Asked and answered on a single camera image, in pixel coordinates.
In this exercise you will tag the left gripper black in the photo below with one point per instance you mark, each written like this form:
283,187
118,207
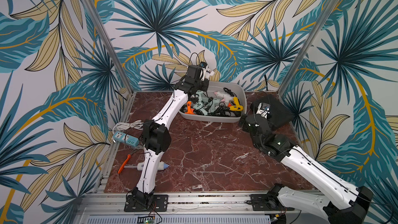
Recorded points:
205,87

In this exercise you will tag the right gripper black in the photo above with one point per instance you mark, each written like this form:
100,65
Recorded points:
246,120

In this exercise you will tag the large mint glue gun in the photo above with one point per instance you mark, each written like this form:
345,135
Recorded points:
213,103

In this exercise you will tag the yellow black glue gun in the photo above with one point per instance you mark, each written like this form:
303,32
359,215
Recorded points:
235,105

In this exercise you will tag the white pink glue gun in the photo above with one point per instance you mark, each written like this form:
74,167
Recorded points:
226,97

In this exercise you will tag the orange black glue gun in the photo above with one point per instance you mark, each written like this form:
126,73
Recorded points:
190,109

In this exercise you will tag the mint green glue gun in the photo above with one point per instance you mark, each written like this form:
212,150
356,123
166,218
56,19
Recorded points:
201,96

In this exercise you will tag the large white blue glue gun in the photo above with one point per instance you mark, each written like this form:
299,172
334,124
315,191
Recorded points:
161,166

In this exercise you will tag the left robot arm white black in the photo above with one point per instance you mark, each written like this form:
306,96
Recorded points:
157,139

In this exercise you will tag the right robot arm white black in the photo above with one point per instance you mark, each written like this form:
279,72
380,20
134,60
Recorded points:
340,202

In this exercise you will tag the grey plastic storage box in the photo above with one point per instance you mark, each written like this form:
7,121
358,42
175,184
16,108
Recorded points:
221,102

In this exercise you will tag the black tool case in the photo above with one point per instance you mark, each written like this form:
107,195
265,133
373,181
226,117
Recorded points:
278,116

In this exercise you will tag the teal power strip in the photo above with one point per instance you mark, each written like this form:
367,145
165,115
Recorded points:
125,139

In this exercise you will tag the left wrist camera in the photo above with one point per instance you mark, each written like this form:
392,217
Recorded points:
197,72

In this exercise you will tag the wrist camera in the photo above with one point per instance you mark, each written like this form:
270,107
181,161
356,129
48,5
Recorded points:
197,72
264,110

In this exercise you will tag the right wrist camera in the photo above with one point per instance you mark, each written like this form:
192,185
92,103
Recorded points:
264,110

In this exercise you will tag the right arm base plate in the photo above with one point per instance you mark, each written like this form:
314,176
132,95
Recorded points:
267,202

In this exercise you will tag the orange handled tool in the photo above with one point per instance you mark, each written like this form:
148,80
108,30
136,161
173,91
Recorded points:
124,164

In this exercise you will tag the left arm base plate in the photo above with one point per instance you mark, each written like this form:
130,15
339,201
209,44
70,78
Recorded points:
134,203

